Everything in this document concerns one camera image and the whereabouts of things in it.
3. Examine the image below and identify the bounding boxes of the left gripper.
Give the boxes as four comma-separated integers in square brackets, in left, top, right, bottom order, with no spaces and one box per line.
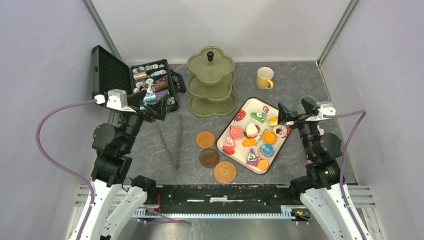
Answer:
[119,88,169,152]

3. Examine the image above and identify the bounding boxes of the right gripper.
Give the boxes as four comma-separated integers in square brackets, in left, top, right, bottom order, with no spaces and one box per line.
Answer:
[277,98,321,159]

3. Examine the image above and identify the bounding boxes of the yellow glazed donut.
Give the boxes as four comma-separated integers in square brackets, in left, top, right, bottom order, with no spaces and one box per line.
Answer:
[268,116,278,127]

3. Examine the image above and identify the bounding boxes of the white chocolate drizzle donut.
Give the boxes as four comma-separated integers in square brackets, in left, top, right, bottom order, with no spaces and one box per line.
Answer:
[273,125,291,139]

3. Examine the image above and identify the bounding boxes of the green triangular cake slice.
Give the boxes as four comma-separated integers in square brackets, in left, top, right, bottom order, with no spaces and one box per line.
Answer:
[250,112,267,124]

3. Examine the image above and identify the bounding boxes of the blue glazed donut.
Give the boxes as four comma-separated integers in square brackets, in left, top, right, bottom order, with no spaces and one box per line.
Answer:
[258,143,275,159]

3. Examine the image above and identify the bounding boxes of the metal serving tongs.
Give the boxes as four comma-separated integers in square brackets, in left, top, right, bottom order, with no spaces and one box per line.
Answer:
[156,114,183,171]

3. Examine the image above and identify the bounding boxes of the pink swirl roll cake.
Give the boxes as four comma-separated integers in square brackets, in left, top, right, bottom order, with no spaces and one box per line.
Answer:
[229,125,244,140]

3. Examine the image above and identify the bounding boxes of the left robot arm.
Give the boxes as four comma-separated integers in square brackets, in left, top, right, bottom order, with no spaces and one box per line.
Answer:
[70,89,170,240]

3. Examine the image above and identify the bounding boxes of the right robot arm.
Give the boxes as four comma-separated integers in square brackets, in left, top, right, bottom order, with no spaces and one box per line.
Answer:
[277,95,372,240]

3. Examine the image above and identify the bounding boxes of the grey-green ceramic mug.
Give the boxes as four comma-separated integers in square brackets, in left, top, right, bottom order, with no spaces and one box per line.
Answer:
[299,95,319,115]

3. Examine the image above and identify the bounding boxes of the orange macaron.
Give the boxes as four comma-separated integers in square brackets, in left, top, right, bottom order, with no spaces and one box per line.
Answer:
[262,131,277,145]

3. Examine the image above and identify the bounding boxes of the yellow ceramic mug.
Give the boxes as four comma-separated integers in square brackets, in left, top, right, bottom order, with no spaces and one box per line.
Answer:
[256,66,274,90]

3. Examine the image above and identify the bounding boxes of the white roll cake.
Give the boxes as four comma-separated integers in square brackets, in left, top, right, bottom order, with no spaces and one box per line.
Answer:
[245,122,260,139]

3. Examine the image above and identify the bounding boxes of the strawberry print serving tray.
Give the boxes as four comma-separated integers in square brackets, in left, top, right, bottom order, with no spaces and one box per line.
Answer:
[215,97,292,175]

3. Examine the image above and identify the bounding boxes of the light brown round coaster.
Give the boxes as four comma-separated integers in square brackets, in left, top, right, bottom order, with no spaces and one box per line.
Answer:
[195,130,215,149]

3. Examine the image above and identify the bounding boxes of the green three-tier dessert stand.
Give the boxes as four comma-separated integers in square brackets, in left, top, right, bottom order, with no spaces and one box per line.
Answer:
[186,46,238,118]

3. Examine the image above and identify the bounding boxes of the small orange pastry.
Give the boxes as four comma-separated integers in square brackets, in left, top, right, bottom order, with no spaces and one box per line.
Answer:
[242,138,256,148]

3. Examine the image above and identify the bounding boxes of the black poker chip case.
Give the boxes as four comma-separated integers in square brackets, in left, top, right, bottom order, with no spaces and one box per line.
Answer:
[91,45,186,112]

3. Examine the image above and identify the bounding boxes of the round orange biscuit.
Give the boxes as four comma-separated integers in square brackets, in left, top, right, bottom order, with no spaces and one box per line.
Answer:
[256,159,270,171]

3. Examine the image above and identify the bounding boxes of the purple cake slice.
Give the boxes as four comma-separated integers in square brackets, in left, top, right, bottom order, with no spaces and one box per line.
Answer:
[246,148,260,167]

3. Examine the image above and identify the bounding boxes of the dark brown round coaster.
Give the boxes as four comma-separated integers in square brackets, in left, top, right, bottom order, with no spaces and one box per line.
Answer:
[199,148,220,168]

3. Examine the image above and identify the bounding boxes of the red strawberry cake slice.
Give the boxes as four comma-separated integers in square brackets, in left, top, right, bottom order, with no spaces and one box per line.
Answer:
[223,133,236,156]

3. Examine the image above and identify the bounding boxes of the woven rattan round coaster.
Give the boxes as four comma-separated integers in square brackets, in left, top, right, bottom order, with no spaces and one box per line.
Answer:
[213,161,237,184]

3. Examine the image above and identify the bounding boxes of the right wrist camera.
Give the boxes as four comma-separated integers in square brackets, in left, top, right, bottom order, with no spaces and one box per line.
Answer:
[315,101,336,121]

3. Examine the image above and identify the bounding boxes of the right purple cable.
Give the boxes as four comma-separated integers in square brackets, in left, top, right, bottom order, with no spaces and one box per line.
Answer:
[323,109,369,240]

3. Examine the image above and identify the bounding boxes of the purple cable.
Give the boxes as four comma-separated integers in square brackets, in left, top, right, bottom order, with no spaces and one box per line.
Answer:
[323,109,369,240]
[35,98,100,240]

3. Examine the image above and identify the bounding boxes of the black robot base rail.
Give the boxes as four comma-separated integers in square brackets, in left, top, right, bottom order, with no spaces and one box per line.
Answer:
[145,184,302,214]

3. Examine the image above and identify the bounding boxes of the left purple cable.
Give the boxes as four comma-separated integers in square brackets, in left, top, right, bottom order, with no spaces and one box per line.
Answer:
[35,98,100,240]

